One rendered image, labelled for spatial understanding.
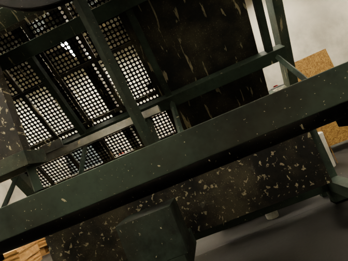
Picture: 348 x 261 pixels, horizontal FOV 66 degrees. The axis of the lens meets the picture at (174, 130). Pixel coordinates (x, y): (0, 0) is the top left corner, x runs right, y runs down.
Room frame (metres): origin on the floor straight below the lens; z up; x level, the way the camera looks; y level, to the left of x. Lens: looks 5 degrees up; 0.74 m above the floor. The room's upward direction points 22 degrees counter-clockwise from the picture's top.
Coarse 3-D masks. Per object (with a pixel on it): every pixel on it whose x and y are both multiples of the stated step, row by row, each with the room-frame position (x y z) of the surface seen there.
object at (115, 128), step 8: (144, 112) 1.42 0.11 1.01; (152, 112) 1.42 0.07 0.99; (160, 112) 1.43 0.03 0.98; (128, 120) 1.43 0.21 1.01; (104, 128) 1.45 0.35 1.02; (112, 128) 1.44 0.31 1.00; (120, 128) 1.44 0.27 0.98; (88, 136) 1.46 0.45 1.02; (96, 136) 1.45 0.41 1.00; (104, 136) 1.45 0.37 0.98; (72, 144) 1.47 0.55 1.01; (80, 144) 1.47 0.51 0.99; (88, 144) 1.51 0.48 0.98; (56, 152) 1.48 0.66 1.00; (64, 152) 1.48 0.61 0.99; (48, 160) 1.49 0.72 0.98
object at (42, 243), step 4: (36, 240) 4.65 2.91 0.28; (40, 240) 4.63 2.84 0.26; (44, 240) 4.64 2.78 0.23; (40, 244) 4.64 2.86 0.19; (44, 244) 4.64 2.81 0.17; (40, 248) 4.66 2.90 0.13; (44, 248) 4.66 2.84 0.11; (40, 252) 4.66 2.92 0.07; (44, 252) 4.66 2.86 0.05; (48, 252) 4.66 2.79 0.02
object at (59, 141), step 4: (56, 140) 1.47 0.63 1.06; (60, 140) 1.47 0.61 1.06; (48, 144) 1.48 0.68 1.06; (52, 144) 1.48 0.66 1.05; (56, 144) 1.47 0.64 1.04; (60, 144) 1.47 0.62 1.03; (40, 148) 1.48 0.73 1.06; (44, 148) 1.48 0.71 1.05; (48, 148) 1.48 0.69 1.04; (52, 148) 1.48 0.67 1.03; (56, 148) 1.47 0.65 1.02; (48, 152) 1.48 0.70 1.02
